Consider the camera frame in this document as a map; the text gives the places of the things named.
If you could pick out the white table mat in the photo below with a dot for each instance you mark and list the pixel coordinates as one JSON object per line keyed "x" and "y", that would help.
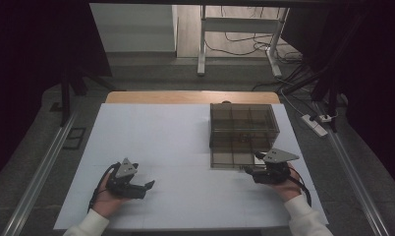
{"x": 172, "y": 147}

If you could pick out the metal floor rail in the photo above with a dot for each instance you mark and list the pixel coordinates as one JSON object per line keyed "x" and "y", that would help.
{"x": 38, "y": 178}
{"x": 356, "y": 177}

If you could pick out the white plug adapter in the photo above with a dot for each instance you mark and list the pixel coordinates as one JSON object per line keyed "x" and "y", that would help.
{"x": 325, "y": 118}

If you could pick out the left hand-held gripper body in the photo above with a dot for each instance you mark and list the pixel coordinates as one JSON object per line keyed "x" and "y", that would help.
{"x": 124, "y": 169}

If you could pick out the white desk frame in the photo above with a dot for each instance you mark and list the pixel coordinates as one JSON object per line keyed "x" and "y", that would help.
{"x": 238, "y": 24}

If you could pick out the person's left hand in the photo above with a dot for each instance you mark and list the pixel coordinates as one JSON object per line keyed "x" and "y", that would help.
{"x": 105, "y": 203}

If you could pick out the person's right hand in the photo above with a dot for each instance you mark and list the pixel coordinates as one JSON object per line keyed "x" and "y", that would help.
{"x": 289, "y": 191}

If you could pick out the dark curtain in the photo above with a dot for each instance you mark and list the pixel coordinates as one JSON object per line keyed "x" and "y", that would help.
{"x": 28, "y": 65}
{"x": 375, "y": 82}

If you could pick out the black floor frame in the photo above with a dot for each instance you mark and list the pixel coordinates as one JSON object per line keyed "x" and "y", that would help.
{"x": 75, "y": 138}

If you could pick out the black metal stand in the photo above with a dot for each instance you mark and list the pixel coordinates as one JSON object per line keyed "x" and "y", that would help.
{"x": 332, "y": 101}
{"x": 65, "y": 98}

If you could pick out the white power strip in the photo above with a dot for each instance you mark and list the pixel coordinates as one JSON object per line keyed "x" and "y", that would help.
{"x": 314, "y": 125}

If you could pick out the translucent brown drawer box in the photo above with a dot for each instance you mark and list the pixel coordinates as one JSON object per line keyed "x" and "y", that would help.
{"x": 243, "y": 119}

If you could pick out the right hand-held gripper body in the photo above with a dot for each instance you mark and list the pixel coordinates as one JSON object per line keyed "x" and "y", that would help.
{"x": 279, "y": 155}

